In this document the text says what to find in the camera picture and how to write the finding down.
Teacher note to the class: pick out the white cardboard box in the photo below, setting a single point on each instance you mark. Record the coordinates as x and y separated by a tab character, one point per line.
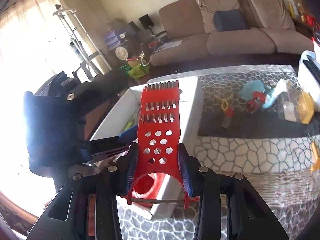
190	106

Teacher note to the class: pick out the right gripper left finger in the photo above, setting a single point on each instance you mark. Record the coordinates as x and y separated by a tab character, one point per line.
86	208

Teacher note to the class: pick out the patterned table cloth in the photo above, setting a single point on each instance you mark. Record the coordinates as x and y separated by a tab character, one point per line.
272	153

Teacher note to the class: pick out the wooden handled corkscrew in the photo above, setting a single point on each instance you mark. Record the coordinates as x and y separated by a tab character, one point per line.
316	164

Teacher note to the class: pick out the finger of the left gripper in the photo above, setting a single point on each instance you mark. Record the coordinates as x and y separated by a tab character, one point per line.
129	135

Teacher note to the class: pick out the brown sofa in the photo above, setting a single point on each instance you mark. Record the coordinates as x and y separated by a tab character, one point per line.
198	29

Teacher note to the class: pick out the red can opener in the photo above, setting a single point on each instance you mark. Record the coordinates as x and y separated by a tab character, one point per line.
257	100

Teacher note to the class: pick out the yellow wishbone tool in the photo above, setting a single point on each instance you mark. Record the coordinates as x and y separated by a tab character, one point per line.
226	104

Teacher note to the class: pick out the dark blue cushion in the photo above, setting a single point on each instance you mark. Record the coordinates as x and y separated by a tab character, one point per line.
231	20

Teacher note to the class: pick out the red plastic grater peeler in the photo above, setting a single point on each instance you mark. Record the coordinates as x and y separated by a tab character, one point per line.
158	138

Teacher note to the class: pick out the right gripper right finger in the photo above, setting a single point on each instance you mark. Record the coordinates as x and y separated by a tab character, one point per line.
248	215

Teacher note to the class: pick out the green handled grater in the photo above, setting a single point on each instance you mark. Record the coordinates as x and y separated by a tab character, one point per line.
133	120

